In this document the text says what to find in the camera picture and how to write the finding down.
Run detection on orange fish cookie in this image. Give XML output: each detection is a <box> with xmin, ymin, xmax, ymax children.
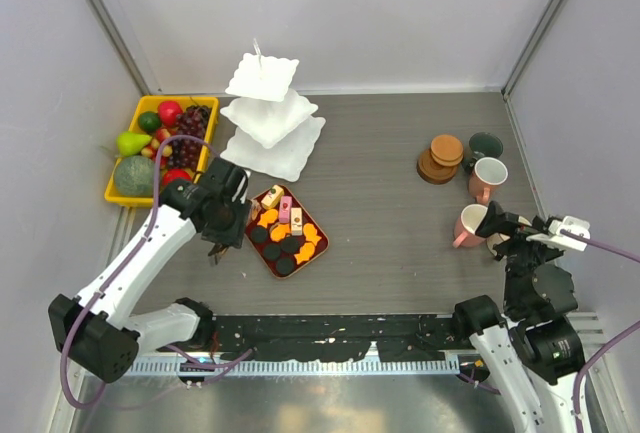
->
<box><xmin>257</xmin><ymin>209</ymin><xmax>279</xmax><ymax>228</ymax></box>

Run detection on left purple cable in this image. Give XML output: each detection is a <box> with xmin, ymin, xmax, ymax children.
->
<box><xmin>59</xmin><ymin>135</ymin><xmax>256</xmax><ymax>409</ymax></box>

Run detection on stack of wooden coasters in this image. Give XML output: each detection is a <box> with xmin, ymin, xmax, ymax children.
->
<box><xmin>416</xmin><ymin>134</ymin><xmax>464</xmax><ymax>185</ymax></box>

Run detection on pink cake slice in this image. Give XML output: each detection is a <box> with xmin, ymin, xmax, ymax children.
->
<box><xmin>250</xmin><ymin>200</ymin><xmax>262</xmax><ymax>222</ymax></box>

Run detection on dark green mug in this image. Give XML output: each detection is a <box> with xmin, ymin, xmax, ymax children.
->
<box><xmin>462</xmin><ymin>132</ymin><xmax>504</xmax><ymax>174</ymax></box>

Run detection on white three-tier serving stand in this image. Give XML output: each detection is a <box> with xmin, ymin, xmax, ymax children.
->
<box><xmin>220</xmin><ymin>42</ymin><xmax>326</xmax><ymax>182</ymax></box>

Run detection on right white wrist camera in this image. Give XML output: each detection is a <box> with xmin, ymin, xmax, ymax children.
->
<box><xmin>526</xmin><ymin>215</ymin><xmax>590</xmax><ymax>252</ymax></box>

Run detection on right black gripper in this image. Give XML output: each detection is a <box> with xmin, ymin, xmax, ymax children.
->
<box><xmin>475</xmin><ymin>199</ymin><xmax>563</xmax><ymax>311</ymax></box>

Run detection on small red cherry cluster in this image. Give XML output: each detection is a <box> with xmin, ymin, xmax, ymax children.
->
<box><xmin>140</xmin><ymin>128</ymin><xmax>173</xmax><ymax>169</ymax></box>

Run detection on pink cake with cherry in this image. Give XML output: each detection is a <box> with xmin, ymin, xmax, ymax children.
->
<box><xmin>278</xmin><ymin>195</ymin><xmax>292</xmax><ymax>224</ymax></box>

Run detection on cream cake with chocolate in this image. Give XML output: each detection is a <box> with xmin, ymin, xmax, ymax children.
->
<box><xmin>290</xmin><ymin>207</ymin><xmax>304</xmax><ymax>236</ymax></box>

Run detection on red apple at front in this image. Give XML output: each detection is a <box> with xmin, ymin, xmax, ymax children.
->
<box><xmin>161</xmin><ymin>169</ymin><xmax>192</xmax><ymax>187</ymax></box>

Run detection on metal tweezers tongs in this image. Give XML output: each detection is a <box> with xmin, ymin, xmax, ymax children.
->
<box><xmin>207</xmin><ymin>244</ymin><xmax>229</xmax><ymax>267</ymax></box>

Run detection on green pear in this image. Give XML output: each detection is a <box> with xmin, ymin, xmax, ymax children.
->
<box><xmin>116</xmin><ymin>131</ymin><xmax>152</xmax><ymax>157</ymax></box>

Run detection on green lime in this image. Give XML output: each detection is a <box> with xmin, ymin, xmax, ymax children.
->
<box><xmin>137</xmin><ymin>111</ymin><xmax>163</xmax><ymax>135</ymax></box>

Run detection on pink mug lying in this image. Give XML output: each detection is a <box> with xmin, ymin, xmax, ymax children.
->
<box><xmin>452</xmin><ymin>204</ymin><xmax>488</xmax><ymax>248</ymax></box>

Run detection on pink mug upright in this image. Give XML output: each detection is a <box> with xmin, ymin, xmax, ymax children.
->
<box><xmin>468</xmin><ymin>157</ymin><xmax>509</xmax><ymax>205</ymax></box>

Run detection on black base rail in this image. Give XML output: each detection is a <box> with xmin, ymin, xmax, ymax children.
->
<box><xmin>209</xmin><ymin>314</ymin><xmax>473</xmax><ymax>363</ymax></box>

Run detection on red lacquer snack tray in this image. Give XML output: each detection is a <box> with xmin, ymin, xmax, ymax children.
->
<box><xmin>245</xmin><ymin>186</ymin><xmax>329</xmax><ymax>280</ymax></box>

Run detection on yellow plastic fruit bin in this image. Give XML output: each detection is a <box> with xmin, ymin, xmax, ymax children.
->
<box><xmin>105</xmin><ymin>96</ymin><xmax>219</xmax><ymax>207</ymax></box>

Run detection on purple cable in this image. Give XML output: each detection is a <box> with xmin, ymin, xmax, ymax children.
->
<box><xmin>59</xmin><ymin>135</ymin><xmax>256</xmax><ymax>409</ymax></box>
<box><xmin>559</xmin><ymin>229</ymin><xmax>640</xmax><ymax>433</ymax></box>

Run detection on red apple at back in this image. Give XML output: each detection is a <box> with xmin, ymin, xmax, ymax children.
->
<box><xmin>157</xmin><ymin>100</ymin><xmax>183</xmax><ymax>128</ymax></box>

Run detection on cream cup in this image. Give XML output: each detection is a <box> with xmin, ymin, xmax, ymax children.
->
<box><xmin>486</xmin><ymin>233</ymin><xmax>510</xmax><ymax>257</ymax></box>

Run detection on dark purple grape bunch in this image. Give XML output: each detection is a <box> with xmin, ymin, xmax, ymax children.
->
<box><xmin>167</xmin><ymin>105</ymin><xmax>211</xmax><ymax>170</ymax></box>

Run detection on green melon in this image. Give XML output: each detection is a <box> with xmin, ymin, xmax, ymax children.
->
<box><xmin>113</xmin><ymin>156</ymin><xmax>155</xmax><ymax>197</ymax></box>

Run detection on black round cookie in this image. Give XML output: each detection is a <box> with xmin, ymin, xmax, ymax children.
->
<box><xmin>250</xmin><ymin>226</ymin><xmax>269</xmax><ymax>244</ymax></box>

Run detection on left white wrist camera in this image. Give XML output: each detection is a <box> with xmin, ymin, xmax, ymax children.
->
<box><xmin>232</xmin><ymin>168</ymin><xmax>251</xmax><ymax>202</ymax></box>

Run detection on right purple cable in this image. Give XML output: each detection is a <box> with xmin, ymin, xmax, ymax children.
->
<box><xmin>559</xmin><ymin>229</ymin><xmax>640</xmax><ymax>433</ymax></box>

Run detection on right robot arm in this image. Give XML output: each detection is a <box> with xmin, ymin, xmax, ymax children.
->
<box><xmin>452</xmin><ymin>201</ymin><xmax>591</xmax><ymax>432</ymax></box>

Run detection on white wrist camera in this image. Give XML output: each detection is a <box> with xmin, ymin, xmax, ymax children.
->
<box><xmin>232</xmin><ymin>168</ymin><xmax>251</xmax><ymax>202</ymax></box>
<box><xmin>526</xmin><ymin>215</ymin><xmax>590</xmax><ymax>252</ymax></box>

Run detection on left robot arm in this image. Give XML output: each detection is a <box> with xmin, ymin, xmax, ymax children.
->
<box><xmin>48</xmin><ymin>158</ymin><xmax>251</xmax><ymax>383</ymax></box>

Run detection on red apple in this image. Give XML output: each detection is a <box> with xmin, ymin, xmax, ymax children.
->
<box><xmin>161</xmin><ymin>169</ymin><xmax>192</xmax><ymax>187</ymax></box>
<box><xmin>157</xmin><ymin>100</ymin><xmax>183</xmax><ymax>128</ymax></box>

